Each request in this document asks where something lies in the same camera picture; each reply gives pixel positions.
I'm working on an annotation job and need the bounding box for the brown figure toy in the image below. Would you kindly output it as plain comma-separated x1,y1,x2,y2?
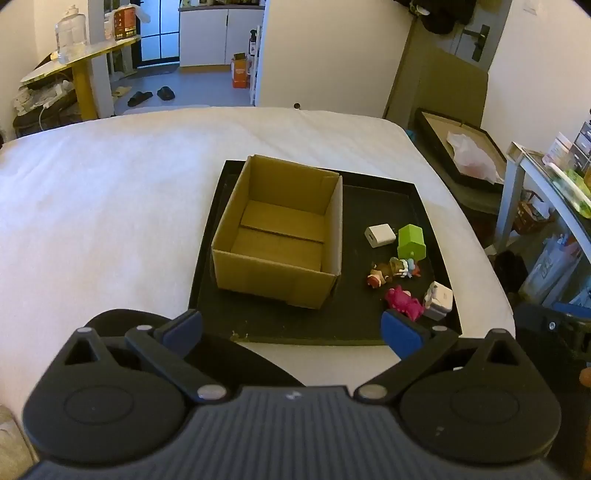
367,263,394,289

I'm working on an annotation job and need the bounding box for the yellow round table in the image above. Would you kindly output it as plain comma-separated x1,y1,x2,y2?
19,36,141,121

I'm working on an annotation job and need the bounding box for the grey side table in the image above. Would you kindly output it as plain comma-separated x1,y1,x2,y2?
496,143,591,250

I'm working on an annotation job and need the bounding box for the cardboard box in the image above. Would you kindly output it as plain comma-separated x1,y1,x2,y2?
211,155,344,310

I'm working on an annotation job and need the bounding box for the white plastic bag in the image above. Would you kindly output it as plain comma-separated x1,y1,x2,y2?
447,130,495,178

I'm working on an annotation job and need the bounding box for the black door handle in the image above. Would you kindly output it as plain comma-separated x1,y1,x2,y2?
464,25,490,63

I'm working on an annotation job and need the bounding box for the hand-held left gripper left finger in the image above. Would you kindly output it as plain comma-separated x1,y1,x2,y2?
58,309,228,404

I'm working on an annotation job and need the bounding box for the orange carton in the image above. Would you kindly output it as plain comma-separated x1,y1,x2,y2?
231,53,250,88

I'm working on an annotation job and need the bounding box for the black framed tray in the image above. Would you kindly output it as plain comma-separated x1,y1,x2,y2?
416,107,506,192

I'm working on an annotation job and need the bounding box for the cardboard sheet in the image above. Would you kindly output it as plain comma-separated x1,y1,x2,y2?
383,21,489,130

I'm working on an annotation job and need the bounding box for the brown canister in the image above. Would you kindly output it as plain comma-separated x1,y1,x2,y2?
113,7,138,38

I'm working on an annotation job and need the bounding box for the white cabinet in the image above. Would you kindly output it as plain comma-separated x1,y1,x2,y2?
179,6,266,72

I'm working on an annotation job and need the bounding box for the white paper bag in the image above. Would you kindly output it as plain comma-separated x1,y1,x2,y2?
522,233,583,305

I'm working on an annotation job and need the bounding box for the white bed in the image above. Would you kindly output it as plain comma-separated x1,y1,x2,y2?
0,106,515,416

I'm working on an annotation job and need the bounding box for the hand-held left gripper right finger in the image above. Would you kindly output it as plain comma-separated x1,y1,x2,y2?
355,310,527,403

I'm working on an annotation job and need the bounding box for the white charger cube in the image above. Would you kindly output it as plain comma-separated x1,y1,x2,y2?
365,224,398,250

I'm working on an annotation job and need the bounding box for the pink bear figure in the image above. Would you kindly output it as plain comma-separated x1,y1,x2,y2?
385,285,424,320

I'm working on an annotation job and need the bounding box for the glass jar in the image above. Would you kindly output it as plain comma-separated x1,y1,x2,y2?
55,6,88,63

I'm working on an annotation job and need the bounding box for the green block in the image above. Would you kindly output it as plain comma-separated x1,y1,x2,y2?
397,224,428,261

